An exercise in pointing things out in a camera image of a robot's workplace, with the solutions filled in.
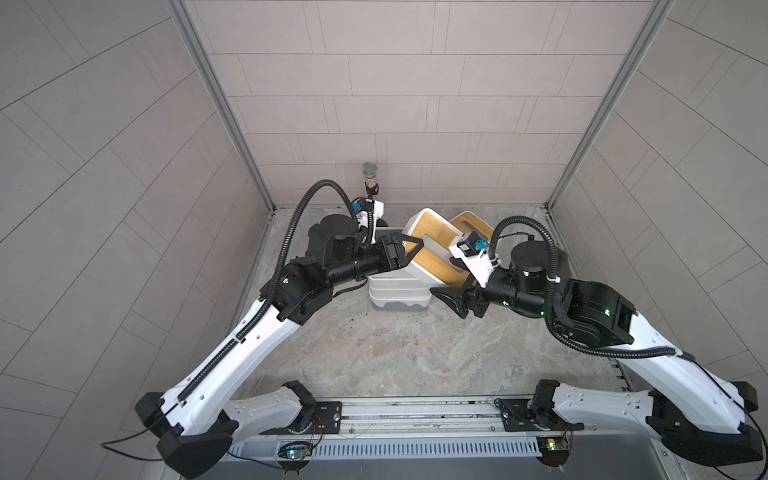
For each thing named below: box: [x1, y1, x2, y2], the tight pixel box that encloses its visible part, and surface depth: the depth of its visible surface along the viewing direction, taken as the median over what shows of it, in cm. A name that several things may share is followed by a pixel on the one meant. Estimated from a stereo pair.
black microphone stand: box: [361, 161, 379, 199], surface depth 91 cm
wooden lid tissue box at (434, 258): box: [402, 208, 471, 288], surface depth 59 cm
